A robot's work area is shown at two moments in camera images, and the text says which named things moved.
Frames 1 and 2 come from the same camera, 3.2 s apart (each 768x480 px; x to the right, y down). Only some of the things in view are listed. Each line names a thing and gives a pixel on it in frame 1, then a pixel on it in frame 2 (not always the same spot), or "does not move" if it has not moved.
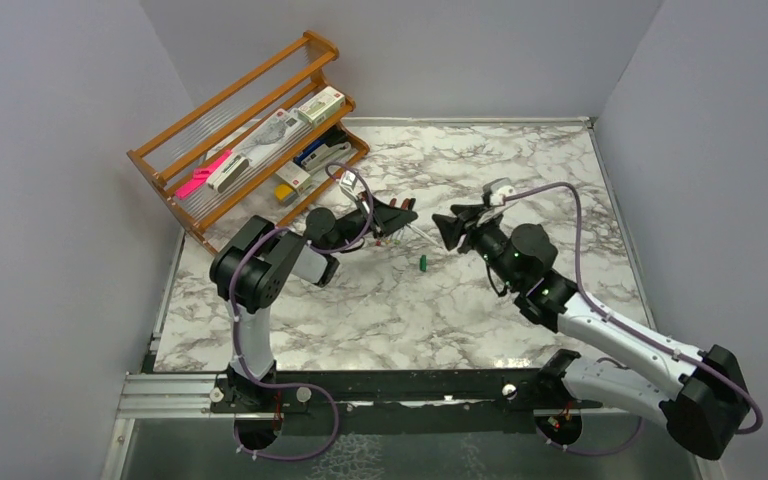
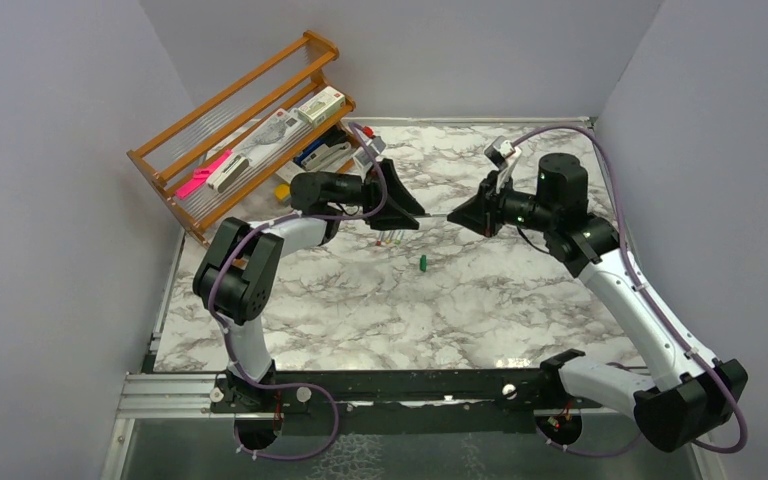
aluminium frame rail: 169,396 does not move
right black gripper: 451,226 to 481,212
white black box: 229,175 does not move
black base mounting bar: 530,392 does not move
